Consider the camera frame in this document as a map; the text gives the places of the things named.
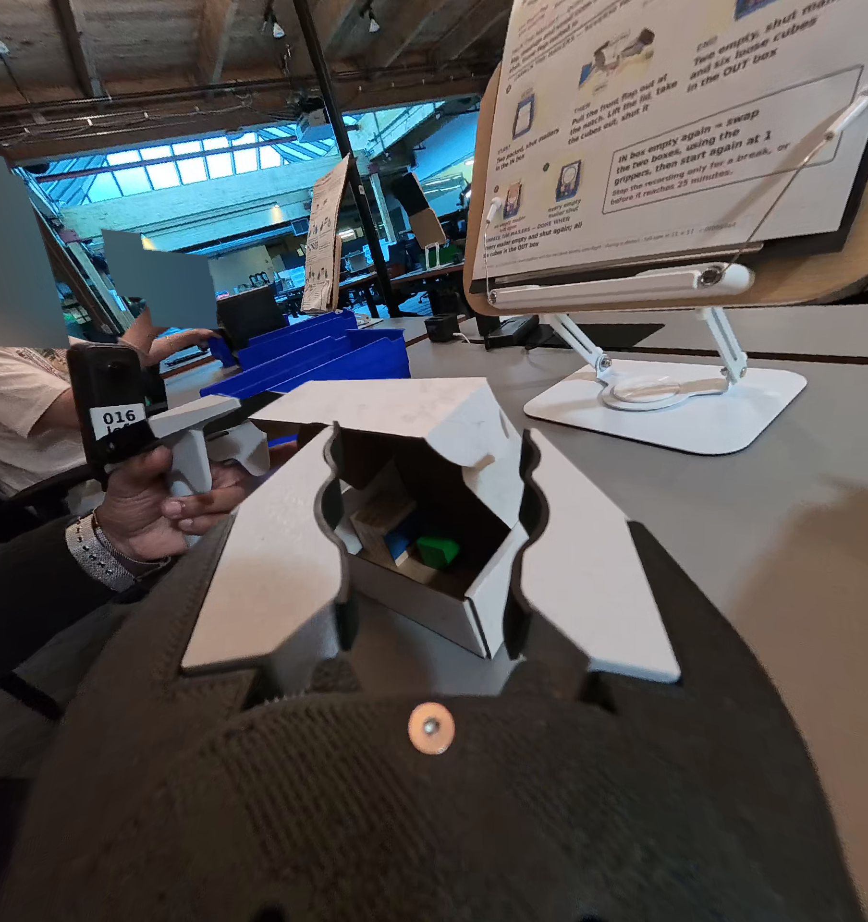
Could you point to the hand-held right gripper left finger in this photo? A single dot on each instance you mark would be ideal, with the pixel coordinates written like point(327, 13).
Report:
point(268, 576)

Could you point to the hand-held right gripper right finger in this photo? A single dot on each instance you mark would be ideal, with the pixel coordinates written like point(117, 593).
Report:
point(592, 583)

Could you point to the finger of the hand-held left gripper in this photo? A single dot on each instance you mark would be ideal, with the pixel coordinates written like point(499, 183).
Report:
point(196, 414)
point(239, 446)

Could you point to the blue plastic bin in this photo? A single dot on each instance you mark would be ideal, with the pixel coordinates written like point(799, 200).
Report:
point(318, 374)
point(289, 331)

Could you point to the white cardboard mailer box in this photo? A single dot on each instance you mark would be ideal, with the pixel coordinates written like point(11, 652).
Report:
point(419, 418)

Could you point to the grey desk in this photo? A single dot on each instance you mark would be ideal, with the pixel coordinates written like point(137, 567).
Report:
point(765, 518)

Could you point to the black box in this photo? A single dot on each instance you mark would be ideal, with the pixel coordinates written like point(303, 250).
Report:
point(250, 317)

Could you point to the black chair armrest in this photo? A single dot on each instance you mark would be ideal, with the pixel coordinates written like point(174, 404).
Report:
point(30, 497)

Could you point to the blue wooden cube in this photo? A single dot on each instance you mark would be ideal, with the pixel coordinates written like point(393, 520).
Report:
point(405, 540)

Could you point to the green wooden cube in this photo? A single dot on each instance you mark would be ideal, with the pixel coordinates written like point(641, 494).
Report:
point(437, 553)

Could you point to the beige instruction sheet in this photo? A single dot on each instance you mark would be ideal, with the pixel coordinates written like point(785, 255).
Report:
point(326, 238)

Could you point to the black charging dock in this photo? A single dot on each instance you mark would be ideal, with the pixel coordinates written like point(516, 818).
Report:
point(442, 328)

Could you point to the black power adapter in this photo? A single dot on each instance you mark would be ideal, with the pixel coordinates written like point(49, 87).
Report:
point(511, 331)

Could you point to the black slanted pole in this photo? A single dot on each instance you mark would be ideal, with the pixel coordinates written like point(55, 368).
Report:
point(347, 158)

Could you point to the white instruction sheet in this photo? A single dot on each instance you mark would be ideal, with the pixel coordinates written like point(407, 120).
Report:
point(693, 144)

